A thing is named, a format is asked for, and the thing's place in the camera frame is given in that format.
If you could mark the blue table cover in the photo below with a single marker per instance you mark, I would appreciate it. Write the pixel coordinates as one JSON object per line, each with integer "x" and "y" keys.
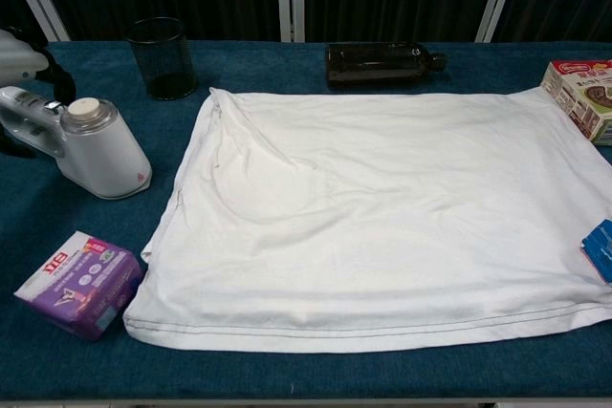
{"x": 72, "y": 217}

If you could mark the white shirt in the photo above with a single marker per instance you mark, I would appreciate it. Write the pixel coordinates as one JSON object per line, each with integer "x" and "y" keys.
{"x": 363, "y": 217}

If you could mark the cereal carton box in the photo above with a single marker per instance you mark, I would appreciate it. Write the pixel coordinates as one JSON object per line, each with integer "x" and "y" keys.
{"x": 581, "y": 102}

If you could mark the white handheld garment steamer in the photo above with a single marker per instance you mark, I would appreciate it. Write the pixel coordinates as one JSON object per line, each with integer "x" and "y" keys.
{"x": 110, "y": 155}

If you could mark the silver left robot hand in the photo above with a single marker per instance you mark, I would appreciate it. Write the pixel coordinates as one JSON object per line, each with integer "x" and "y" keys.
{"x": 21, "y": 59}

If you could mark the dark translucent cup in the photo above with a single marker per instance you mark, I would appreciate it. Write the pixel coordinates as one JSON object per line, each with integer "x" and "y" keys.
{"x": 165, "y": 64}

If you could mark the blue cookie pack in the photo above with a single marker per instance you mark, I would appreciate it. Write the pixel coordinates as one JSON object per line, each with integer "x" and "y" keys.
{"x": 600, "y": 250}

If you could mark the dark brown plastic bottle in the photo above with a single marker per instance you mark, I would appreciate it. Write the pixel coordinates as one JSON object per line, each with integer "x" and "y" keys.
{"x": 378, "y": 66}

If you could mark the purple tissue pack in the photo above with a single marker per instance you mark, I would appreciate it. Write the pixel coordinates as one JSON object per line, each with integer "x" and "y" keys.
{"x": 79, "y": 288}

